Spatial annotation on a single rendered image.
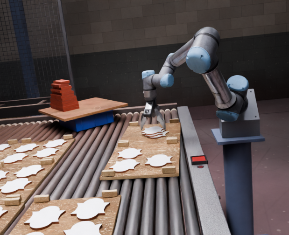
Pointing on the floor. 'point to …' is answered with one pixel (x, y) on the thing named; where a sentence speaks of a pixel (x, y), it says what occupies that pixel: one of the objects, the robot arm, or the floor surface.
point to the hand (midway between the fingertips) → (152, 130)
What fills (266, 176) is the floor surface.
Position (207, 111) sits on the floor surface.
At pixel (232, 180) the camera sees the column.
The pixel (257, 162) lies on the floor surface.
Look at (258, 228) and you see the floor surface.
